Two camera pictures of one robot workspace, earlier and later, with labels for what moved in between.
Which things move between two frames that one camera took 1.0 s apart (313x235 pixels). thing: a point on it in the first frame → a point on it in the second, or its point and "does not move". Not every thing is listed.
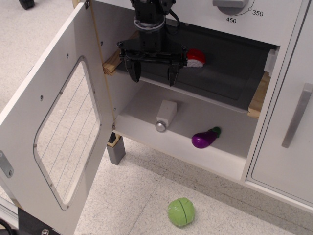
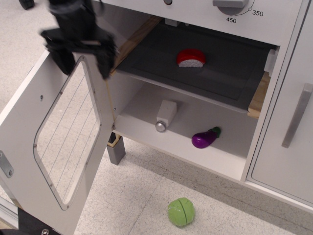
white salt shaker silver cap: x=167 y=110 does not move
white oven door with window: x=55 y=136 does not move
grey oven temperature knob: x=231 y=7 does not move
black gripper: x=155 y=45 → x=79 y=32
